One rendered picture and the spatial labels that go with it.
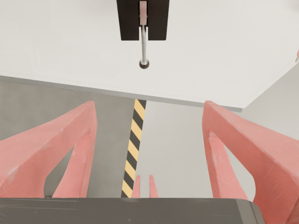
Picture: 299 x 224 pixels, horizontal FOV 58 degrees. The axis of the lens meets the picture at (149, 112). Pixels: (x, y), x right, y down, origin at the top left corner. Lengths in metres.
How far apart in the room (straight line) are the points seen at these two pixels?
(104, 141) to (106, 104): 0.19
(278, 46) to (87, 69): 0.29
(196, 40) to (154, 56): 0.07
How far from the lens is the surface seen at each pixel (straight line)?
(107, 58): 0.42
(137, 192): 0.26
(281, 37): 0.43
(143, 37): 0.27
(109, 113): 1.38
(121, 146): 1.43
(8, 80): 0.51
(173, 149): 1.50
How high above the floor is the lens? 1.36
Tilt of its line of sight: 74 degrees down
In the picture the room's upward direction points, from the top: 129 degrees clockwise
